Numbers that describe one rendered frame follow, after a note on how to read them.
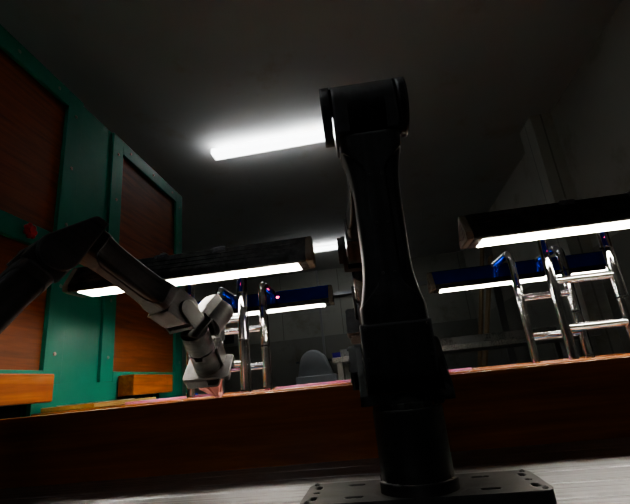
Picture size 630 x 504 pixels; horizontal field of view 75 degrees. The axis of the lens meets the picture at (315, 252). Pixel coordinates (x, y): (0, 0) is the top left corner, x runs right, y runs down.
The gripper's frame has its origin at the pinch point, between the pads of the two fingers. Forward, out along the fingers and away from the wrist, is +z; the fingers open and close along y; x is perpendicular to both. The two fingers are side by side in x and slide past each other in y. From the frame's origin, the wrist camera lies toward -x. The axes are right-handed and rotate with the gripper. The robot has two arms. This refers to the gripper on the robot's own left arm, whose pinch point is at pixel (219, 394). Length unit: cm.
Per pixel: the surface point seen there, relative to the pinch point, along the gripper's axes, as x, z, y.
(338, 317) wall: -563, 458, 10
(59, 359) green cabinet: -20, 3, 53
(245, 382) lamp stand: -10.0, 7.8, -2.6
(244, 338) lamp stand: -18.6, 0.4, -2.7
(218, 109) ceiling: -278, -12, 60
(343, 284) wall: -611, 415, -7
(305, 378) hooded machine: -399, 440, 67
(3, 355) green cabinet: -9, -11, 54
